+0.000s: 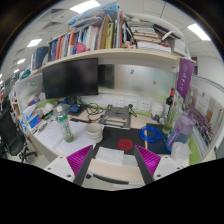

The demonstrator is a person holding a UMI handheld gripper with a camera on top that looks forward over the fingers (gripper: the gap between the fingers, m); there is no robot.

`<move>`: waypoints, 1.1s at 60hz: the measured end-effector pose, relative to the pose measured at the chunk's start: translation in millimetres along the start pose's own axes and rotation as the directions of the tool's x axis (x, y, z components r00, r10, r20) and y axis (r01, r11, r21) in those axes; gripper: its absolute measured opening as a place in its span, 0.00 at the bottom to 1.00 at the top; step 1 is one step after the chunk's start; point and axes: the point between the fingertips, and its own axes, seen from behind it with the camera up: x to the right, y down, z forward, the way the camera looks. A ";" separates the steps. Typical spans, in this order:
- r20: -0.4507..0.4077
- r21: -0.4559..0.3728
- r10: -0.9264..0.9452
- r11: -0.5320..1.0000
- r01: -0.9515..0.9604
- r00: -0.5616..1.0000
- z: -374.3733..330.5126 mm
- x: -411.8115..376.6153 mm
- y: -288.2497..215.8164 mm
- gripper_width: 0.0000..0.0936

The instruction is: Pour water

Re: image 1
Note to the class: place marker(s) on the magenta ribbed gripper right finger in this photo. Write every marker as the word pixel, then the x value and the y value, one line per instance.
pixel 147 160

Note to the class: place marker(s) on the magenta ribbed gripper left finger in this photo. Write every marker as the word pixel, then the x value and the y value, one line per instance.
pixel 76 160

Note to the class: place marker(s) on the purple plastic water jug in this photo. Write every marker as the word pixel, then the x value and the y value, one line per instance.
pixel 182 130

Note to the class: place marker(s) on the clear green-label water bottle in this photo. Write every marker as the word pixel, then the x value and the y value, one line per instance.
pixel 63 122

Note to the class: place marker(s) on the white plastic bag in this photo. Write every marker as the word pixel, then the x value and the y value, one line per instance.
pixel 181 153

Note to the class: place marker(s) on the white ceramic bowl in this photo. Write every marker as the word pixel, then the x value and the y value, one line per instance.
pixel 94 132

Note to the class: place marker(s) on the white paper sheet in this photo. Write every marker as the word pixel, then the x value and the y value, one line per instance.
pixel 111 156

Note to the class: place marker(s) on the black desk mat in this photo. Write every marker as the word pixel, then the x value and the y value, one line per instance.
pixel 111 136

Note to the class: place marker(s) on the grey metal laptop stand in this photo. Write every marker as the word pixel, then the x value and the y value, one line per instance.
pixel 116 117

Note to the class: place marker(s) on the blue tissue box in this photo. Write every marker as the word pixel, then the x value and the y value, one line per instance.
pixel 30 117

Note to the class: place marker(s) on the dark wine bottle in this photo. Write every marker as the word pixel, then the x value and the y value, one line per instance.
pixel 169 100

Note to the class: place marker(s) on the black office chair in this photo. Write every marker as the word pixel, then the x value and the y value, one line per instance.
pixel 12 140

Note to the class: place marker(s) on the black computer monitor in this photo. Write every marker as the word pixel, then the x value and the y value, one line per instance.
pixel 71 78

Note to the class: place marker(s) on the purple hanging banner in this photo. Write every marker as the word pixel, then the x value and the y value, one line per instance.
pixel 186 69

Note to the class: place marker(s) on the stack of flat books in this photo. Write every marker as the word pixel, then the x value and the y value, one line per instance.
pixel 156 36

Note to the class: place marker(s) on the row of upright books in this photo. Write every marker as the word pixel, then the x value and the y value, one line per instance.
pixel 102 31

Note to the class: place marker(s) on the white wall shelf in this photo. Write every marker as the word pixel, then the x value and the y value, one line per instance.
pixel 128 56

